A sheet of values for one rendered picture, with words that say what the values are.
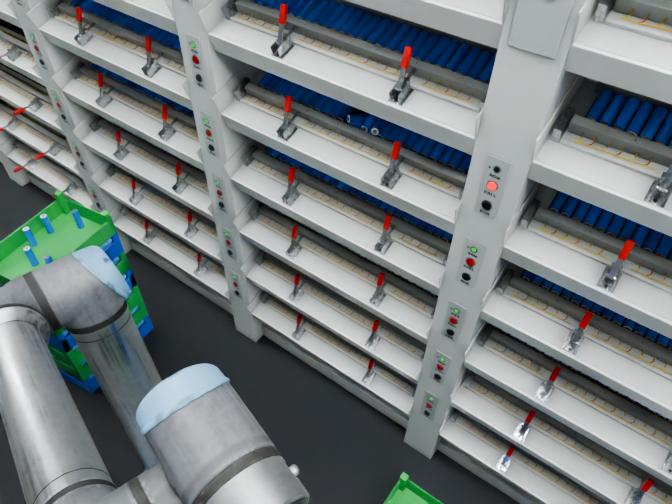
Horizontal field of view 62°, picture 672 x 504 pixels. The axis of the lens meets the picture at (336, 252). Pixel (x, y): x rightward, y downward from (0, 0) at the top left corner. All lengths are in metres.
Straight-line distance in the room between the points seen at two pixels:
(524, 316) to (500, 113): 0.45
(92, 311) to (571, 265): 0.85
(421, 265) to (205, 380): 0.76
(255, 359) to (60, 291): 1.00
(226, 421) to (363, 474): 1.27
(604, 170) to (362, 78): 0.44
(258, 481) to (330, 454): 1.30
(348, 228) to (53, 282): 0.62
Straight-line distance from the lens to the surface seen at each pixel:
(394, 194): 1.10
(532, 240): 1.05
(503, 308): 1.18
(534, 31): 0.83
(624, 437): 1.34
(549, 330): 1.18
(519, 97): 0.88
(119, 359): 1.16
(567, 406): 1.33
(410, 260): 1.23
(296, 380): 1.90
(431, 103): 1.00
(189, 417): 0.52
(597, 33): 0.85
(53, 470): 0.72
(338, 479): 1.76
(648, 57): 0.83
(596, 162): 0.94
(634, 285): 1.05
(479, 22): 0.87
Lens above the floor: 1.64
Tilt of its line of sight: 47 degrees down
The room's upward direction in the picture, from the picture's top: 1 degrees clockwise
